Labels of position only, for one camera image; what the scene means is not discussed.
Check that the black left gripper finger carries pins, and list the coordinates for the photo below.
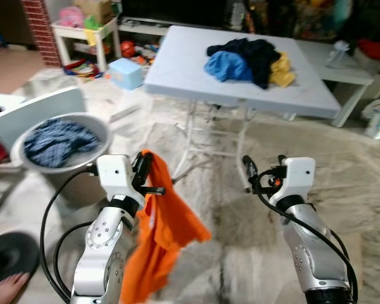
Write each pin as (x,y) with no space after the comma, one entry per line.
(143,168)

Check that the orange garment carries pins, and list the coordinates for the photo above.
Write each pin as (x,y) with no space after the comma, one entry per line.
(164,234)

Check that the navy garment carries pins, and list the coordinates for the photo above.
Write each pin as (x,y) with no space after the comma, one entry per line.
(259,57)

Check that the grey laundry basin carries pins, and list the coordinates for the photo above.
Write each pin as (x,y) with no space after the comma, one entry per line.
(102,140)

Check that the yellow garment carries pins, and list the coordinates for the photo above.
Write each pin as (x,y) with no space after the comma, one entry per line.
(282,73)

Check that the blue plaid garment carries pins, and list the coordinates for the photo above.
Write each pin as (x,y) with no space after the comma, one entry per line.
(60,142)

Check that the light blue box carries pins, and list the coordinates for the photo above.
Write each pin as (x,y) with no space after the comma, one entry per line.
(126,75)

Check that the low white table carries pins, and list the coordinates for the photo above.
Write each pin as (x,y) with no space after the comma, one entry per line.
(360,79)

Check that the colourful toy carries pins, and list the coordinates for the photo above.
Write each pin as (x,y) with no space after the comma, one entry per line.
(83,68)

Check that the clear plastic container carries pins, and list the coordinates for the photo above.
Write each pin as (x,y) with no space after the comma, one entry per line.
(339,56)

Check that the red blue toy ball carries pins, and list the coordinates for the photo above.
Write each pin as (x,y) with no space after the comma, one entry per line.
(127,49)

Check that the white television bench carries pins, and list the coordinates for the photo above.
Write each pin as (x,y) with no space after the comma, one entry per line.
(145,28)

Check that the red cushion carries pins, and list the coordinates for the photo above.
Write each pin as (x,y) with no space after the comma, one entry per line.
(375,50)

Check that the plush toy pile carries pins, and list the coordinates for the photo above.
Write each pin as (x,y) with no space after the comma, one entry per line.
(316,19)

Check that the black office chair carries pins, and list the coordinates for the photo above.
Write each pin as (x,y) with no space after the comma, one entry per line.
(248,16)

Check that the green toy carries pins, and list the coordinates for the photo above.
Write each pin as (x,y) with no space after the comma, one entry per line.
(92,23)

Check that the black standing fan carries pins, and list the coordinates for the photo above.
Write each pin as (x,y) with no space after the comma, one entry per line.
(12,253)

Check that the small white side table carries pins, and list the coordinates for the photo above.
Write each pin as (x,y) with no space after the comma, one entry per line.
(66,28)

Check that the black television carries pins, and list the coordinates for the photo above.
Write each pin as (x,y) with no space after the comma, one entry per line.
(171,9)

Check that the cardboard box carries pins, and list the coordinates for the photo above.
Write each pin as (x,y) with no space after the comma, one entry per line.
(95,11)

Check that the red tiled pillar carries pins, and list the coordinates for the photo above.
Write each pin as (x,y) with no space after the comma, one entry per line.
(41,35)

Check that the pink toy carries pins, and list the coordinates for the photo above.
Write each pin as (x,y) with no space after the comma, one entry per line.
(71,16)

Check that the bare foot of person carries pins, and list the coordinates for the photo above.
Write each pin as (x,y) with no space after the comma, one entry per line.
(6,291)

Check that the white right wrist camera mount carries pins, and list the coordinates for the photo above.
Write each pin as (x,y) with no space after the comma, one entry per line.
(297,177)

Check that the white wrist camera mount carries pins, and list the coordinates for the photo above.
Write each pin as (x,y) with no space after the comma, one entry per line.
(297,177)
(114,174)

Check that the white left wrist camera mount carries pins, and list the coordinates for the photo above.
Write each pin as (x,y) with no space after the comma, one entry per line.
(114,174)

